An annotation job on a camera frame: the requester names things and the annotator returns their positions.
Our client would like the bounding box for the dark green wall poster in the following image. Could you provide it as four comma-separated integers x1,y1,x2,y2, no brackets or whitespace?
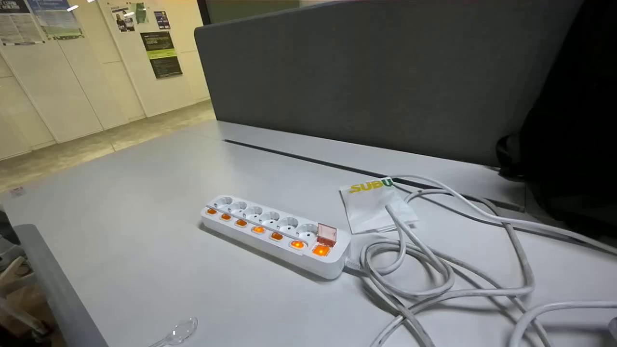
141,32,181,80

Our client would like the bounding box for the grey desk partition panel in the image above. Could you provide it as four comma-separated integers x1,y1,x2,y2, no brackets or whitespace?
195,0,582,165

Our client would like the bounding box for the clear plastic piece on table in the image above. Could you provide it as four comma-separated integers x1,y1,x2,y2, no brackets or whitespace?
150,319,198,347

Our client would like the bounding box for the white power strip cable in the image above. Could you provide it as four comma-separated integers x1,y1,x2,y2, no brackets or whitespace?
345,174,617,347

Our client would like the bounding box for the white multi-socket power strip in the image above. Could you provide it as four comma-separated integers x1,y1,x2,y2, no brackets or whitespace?
200,195,351,280

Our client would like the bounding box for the white wall poster top left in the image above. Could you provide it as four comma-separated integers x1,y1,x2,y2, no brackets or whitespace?
0,0,83,47

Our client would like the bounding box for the black office chair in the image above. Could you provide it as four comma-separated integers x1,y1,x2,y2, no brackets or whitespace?
495,0,617,238

